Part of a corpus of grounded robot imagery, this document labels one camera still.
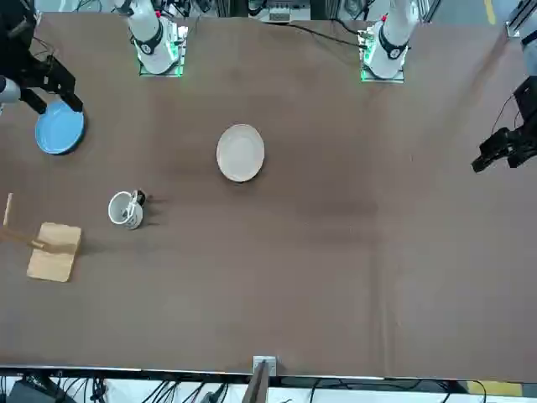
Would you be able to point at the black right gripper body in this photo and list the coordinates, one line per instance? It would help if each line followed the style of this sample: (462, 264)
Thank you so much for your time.
(25, 63)

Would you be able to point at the white smiley mug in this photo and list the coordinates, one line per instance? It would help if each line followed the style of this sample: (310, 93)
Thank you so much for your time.
(136, 220)

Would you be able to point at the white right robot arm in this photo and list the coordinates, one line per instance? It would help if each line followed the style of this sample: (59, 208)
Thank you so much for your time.
(151, 42)

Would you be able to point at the white plate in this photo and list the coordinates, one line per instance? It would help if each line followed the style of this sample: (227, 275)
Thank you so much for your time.
(240, 153)

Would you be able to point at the black power brick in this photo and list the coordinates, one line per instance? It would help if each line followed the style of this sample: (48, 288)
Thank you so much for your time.
(33, 392)

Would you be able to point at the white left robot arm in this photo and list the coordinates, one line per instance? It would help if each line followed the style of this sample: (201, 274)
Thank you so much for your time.
(392, 42)

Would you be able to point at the blue plate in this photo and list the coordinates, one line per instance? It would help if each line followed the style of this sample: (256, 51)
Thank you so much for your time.
(60, 130)

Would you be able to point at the white black edged scissors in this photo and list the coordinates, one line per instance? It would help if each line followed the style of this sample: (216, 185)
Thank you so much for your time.
(133, 205)

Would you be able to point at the aluminium frame rail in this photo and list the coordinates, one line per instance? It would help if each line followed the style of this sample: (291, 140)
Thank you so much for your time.
(518, 21)

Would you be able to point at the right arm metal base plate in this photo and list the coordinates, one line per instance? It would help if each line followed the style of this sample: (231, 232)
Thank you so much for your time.
(179, 52)

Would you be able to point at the aluminium camera post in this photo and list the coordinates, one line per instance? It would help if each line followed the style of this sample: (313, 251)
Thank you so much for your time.
(262, 378)

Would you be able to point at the wooden peg rack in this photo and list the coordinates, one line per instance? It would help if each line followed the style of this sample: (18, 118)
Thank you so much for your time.
(54, 256)

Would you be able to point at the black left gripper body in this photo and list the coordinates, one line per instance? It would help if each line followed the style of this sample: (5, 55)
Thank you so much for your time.
(526, 101)

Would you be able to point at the grey power strip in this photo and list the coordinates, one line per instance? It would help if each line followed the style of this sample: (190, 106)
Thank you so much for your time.
(280, 17)

